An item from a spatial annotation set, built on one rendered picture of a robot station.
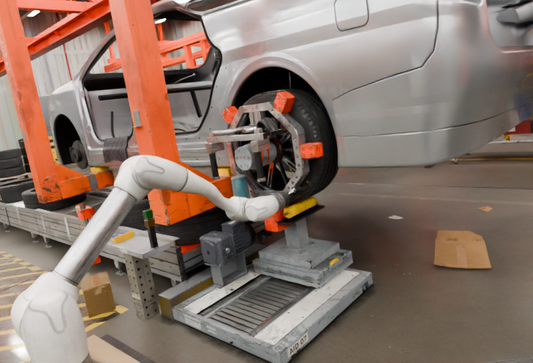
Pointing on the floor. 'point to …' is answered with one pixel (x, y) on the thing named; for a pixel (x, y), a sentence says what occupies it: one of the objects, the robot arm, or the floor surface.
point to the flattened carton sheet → (461, 250)
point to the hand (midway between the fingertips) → (303, 189)
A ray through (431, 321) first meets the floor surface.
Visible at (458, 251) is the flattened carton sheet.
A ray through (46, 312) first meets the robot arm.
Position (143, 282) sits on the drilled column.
